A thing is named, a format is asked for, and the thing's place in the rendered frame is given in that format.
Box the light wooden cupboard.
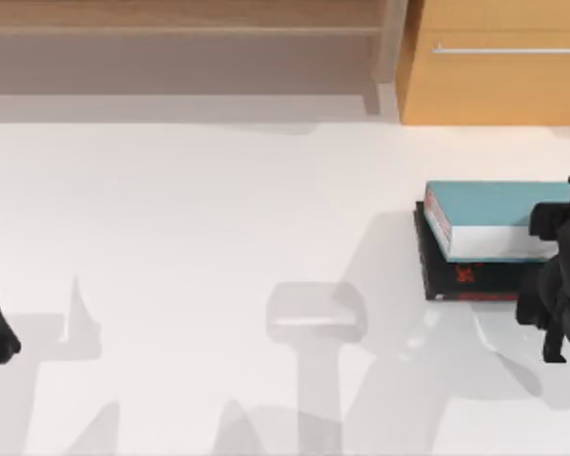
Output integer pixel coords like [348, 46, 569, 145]
[394, 0, 570, 126]

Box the black book with red print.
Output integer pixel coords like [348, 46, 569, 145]
[412, 200, 547, 302]

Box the wooden drawer front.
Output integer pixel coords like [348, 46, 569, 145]
[407, 30, 570, 125]

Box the open wooden shelf unit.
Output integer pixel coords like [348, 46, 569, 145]
[0, 0, 410, 116]

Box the teal book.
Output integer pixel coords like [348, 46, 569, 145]
[423, 180, 570, 264]

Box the long metal handle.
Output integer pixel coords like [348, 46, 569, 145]
[431, 44, 570, 55]

